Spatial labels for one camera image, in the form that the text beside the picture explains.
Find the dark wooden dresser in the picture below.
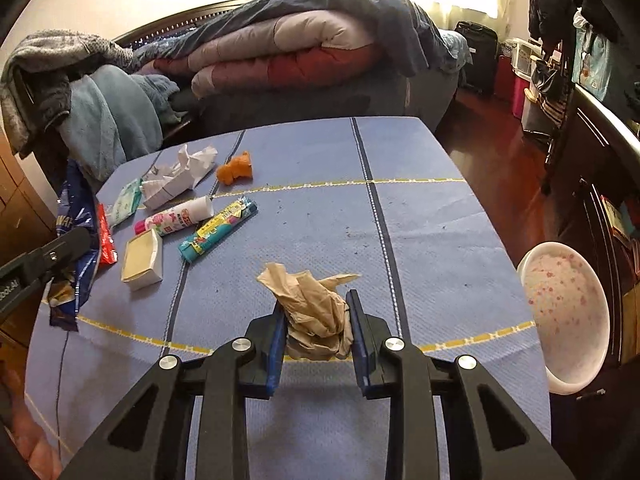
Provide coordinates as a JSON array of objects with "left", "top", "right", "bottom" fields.
[{"left": 542, "top": 80, "right": 640, "bottom": 376}]

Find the white basin with pink spots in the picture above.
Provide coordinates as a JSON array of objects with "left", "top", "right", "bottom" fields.
[{"left": 516, "top": 241, "right": 612, "bottom": 395}]

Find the small orange toy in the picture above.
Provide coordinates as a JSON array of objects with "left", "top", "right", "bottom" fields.
[{"left": 216, "top": 150, "right": 254, "bottom": 184}]

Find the grey sweater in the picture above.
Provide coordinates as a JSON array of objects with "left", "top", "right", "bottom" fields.
[{"left": 0, "top": 32, "right": 136, "bottom": 146}]

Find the pink floral tube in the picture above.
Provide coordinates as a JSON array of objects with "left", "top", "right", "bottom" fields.
[{"left": 134, "top": 195, "right": 215, "bottom": 237}]

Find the red packet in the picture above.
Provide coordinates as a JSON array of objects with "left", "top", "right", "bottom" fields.
[{"left": 96, "top": 203, "right": 119, "bottom": 266}]

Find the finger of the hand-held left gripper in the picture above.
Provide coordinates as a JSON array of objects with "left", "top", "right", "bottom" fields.
[{"left": 39, "top": 227, "right": 94, "bottom": 275}]

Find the cream small box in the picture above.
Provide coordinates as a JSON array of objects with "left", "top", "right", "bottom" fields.
[{"left": 121, "top": 228, "right": 164, "bottom": 292}]

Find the clear storage box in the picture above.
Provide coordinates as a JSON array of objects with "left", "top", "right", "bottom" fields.
[{"left": 505, "top": 37, "right": 545, "bottom": 77}]

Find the teal wrapped roll pack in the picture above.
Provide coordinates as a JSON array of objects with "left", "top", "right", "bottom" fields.
[{"left": 180, "top": 196, "right": 260, "bottom": 264}]

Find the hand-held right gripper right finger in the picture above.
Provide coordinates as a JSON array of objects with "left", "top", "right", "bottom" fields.
[{"left": 346, "top": 289, "right": 576, "bottom": 480}]

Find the light blue fleece blanket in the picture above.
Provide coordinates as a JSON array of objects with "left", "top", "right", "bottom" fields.
[{"left": 57, "top": 65, "right": 181, "bottom": 181}]

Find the pink storage bin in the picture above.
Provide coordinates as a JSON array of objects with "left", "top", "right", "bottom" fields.
[{"left": 501, "top": 55, "right": 527, "bottom": 120}]

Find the striped cloth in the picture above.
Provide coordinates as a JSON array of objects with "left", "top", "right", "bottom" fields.
[{"left": 536, "top": 89, "right": 570, "bottom": 123}]

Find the dark wooden headboard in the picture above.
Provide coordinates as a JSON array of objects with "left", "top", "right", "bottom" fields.
[{"left": 112, "top": 2, "right": 261, "bottom": 46}]

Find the blue tablecloth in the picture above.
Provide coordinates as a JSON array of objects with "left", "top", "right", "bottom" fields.
[{"left": 25, "top": 116, "right": 553, "bottom": 480}]

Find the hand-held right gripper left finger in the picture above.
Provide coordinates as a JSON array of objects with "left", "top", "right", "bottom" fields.
[{"left": 60, "top": 307, "right": 291, "bottom": 480}]

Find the brown paper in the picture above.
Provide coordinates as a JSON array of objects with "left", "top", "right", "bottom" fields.
[{"left": 256, "top": 262, "right": 362, "bottom": 361}]

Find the blue snack bag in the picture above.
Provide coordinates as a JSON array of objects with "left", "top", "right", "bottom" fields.
[{"left": 47, "top": 159, "right": 103, "bottom": 333}]

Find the hanging black jacket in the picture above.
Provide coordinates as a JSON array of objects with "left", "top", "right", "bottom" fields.
[{"left": 529, "top": 0, "right": 603, "bottom": 48}]

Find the crumpled white paper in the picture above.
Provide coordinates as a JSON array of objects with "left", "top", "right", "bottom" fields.
[{"left": 141, "top": 144, "right": 219, "bottom": 210}]

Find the light blue hanging bag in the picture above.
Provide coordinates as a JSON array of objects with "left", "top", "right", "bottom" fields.
[{"left": 574, "top": 25, "right": 615, "bottom": 102}]

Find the wooden cabinet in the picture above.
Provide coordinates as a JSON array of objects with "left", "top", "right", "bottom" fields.
[{"left": 0, "top": 125, "right": 57, "bottom": 348}]

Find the folded pink and red quilt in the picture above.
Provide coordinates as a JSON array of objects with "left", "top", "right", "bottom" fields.
[{"left": 140, "top": 10, "right": 381, "bottom": 101}]

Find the dark blue bed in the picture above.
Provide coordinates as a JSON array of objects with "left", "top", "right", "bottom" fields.
[{"left": 170, "top": 30, "right": 461, "bottom": 131}]

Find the black suitcase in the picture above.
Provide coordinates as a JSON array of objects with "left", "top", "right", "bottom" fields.
[{"left": 454, "top": 21, "right": 499, "bottom": 97}]

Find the green wet wipes packet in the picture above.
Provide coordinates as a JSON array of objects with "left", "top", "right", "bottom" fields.
[{"left": 108, "top": 178, "right": 146, "bottom": 228}]

